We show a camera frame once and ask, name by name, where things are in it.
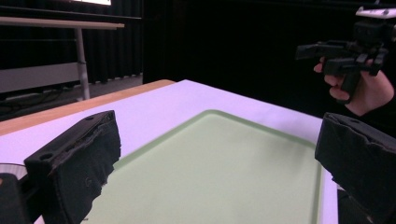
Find clear round container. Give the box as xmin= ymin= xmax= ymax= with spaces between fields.
xmin=0 ymin=162 xmax=28 ymax=181

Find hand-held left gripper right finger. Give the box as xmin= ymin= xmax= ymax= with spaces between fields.
xmin=314 ymin=112 xmax=396 ymax=224

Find bright monitor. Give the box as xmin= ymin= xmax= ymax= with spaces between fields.
xmin=72 ymin=0 xmax=112 ymax=7

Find white desk with metal leg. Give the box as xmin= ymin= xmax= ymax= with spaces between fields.
xmin=0 ymin=16 xmax=126 ymax=103

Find white table cover sheet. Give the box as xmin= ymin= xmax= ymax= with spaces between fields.
xmin=0 ymin=78 xmax=340 ymax=224

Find black curtain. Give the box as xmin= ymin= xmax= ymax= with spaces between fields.
xmin=0 ymin=0 xmax=396 ymax=119

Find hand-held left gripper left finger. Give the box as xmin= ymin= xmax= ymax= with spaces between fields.
xmin=23 ymin=109 xmax=122 ymax=224

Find pale green tray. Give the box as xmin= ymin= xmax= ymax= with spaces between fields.
xmin=81 ymin=108 xmax=323 ymax=224

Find black floor cables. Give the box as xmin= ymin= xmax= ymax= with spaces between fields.
xmin=0 ymin=88 xmax=79 ymax=114

